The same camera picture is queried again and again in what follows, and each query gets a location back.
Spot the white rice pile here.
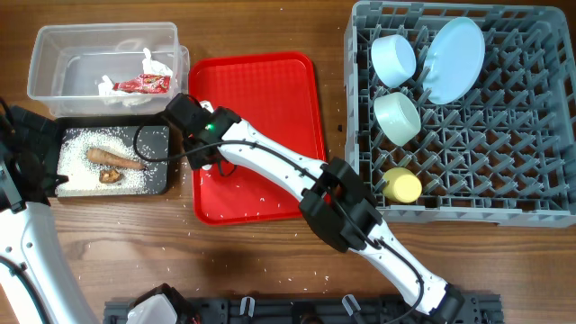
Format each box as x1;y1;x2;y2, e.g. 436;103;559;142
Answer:
55;126;168;198

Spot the brown root vegetable piece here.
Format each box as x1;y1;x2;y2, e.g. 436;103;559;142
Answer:
86;148;146;170

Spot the red snack wrapper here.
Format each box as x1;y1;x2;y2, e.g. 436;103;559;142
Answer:
112;74;171;95

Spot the brown food scrap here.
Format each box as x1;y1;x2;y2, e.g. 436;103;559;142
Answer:
99;168;122;185

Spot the red plastic tray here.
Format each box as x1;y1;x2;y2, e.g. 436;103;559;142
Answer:
188;51;326;225

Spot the pale green bowl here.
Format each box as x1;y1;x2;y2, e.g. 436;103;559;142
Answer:
373;92;421;147

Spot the pale blue bowl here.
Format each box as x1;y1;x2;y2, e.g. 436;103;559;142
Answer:
371;34;417;87

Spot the yellow plastic cup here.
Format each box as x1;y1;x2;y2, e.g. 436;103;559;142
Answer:
382;167;422;203

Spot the large pale blue plate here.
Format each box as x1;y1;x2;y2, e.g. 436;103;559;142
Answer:
422;17;486;104

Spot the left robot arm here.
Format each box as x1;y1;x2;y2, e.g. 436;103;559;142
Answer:
1;101;99;323

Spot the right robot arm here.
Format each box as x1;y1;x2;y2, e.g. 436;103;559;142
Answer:
156;106;464;323

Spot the black waste tray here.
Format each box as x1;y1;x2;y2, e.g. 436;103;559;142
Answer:
45;116;170;198

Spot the clear plastic waste bin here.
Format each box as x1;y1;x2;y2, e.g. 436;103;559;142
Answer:
27;22;190;117

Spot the grey-blue dishwasher rack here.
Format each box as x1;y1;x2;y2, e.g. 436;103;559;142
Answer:
344;1;575;228

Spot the white crumpled tissue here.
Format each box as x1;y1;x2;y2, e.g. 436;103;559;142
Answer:
98;48;174;107

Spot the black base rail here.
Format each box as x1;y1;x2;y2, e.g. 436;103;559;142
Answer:
103;292;503;324

